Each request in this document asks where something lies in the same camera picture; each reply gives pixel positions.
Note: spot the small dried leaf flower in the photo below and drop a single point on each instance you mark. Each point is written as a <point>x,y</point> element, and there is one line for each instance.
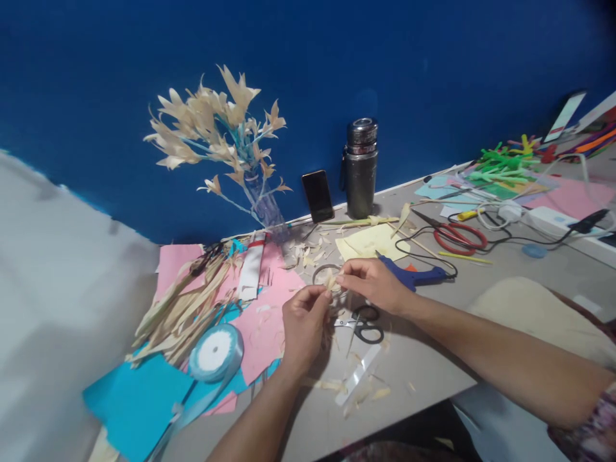
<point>332,281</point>

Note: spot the pile of green pipe cleaners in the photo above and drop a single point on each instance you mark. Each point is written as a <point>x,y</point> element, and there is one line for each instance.
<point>505,168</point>

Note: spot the white power strip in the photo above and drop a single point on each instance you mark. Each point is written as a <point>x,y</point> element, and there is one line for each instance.
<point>572,231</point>

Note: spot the white plug adapter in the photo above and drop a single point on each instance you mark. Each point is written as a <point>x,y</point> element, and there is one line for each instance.
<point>509,211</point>

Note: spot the light blue ribbon spool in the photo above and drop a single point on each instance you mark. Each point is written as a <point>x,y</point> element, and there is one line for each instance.
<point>216,353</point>

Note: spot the cyan paper sheet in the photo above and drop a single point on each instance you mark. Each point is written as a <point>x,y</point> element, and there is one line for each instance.
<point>137,399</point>

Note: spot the clear tape roll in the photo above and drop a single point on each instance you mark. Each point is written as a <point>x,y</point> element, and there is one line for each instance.
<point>323,273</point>

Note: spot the black smartphone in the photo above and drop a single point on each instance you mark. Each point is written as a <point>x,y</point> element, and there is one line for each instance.
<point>317,196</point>

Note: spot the person's left thumb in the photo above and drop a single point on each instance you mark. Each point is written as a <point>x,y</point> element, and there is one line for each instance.
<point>318,291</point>

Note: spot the wooden skewer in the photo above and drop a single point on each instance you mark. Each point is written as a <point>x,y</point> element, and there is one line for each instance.
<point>418,243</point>

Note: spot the person's right thumb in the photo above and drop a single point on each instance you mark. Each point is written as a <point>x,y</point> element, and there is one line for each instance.
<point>351,280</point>

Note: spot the person's right hand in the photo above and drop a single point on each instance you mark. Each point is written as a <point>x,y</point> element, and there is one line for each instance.
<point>380,286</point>

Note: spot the person's right index finger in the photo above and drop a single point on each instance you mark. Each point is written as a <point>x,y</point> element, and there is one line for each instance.
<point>361,264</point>

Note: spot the large pink paper sheet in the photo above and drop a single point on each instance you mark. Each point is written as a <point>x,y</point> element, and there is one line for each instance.
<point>575,197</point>

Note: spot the yellow marker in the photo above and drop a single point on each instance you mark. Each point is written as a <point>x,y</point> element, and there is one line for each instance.
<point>470,214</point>

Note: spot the person's right fingers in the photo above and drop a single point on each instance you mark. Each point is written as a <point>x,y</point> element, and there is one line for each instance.
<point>360,291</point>

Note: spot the white roll with red band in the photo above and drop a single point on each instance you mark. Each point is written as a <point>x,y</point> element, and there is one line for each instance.
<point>251,267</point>

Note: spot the thin yellow stick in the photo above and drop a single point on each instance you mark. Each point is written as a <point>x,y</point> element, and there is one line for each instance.
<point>464,258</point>

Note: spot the black plug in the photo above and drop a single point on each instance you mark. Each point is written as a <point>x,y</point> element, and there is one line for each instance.
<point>591,220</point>

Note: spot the steel thermos flask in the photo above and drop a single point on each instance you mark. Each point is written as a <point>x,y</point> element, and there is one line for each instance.
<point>360,168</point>

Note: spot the clear plastic bottle vase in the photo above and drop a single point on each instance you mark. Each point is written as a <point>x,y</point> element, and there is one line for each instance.
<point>268,207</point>

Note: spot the pale yellow paper sheet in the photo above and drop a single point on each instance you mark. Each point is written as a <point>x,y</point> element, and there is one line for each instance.
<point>368,240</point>

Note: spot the blue glue gun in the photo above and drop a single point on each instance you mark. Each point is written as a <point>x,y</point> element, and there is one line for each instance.
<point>414,274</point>

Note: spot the cream dried leaf flower bouquet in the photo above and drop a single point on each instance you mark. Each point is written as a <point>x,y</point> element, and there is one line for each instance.
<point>219,127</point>

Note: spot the person's left hand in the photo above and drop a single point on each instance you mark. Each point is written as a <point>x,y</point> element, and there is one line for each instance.
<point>301,332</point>

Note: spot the person's body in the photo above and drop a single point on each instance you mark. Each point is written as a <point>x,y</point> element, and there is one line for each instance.
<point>589,423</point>

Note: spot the stack of coloured paper sheets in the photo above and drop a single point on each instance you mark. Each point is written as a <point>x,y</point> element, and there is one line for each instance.
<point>486,190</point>

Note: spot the pile of dried leaf strips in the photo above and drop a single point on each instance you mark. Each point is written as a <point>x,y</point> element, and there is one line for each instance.
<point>185,308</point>

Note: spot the white paper strip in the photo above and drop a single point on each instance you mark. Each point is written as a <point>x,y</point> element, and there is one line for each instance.
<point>358,375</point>

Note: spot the person's left fingers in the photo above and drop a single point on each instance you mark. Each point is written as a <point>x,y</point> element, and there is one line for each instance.
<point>327,320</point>

